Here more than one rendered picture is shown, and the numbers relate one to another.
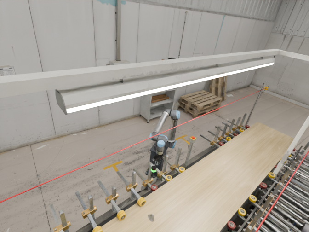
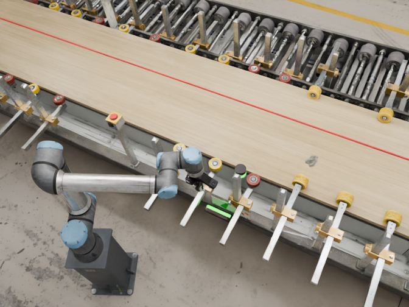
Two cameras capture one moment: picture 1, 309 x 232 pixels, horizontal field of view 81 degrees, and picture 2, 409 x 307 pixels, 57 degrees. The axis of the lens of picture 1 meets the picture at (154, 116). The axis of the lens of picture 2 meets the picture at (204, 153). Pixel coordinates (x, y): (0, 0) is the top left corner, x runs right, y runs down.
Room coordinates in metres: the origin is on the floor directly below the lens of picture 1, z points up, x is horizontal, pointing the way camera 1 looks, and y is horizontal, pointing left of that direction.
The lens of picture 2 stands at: (1.88, 0.86, 2.83)
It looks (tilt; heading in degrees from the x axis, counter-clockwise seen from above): 57 degrees down; 260
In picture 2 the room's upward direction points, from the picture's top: 9 degrees counter-clockwise
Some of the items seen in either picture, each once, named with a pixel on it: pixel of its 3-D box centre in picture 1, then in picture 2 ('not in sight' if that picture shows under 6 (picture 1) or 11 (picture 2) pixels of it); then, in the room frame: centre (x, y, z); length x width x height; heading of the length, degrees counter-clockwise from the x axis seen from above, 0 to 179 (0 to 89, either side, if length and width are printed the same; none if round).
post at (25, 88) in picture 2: (215, 137); (39, 108); (2.61, -1.11, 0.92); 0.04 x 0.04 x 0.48; 44
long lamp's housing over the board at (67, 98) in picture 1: (215, 70); not in sight; (1.51, -0.45, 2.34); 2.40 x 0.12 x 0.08; 134
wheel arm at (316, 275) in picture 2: (109, 196); (330, 238); (1.21, 0.37, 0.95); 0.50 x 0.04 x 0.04; 44
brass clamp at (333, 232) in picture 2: (111, 198); (328, 231); (1.20, 0.34, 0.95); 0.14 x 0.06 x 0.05; 134
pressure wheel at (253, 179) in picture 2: (153, 189); (252, 183); (1.44, -0.10, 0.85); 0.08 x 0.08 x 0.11
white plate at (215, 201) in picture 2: (149, 183); (230, 208); (1.60, -0.04, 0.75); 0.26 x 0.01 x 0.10; 134
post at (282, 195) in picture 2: (133, 186); (279, 211); (1.39, 0.14, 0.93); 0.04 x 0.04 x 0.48; 44
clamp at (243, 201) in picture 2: (147, 182); (240, 201); (1.54, -0.02, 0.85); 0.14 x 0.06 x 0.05; 134
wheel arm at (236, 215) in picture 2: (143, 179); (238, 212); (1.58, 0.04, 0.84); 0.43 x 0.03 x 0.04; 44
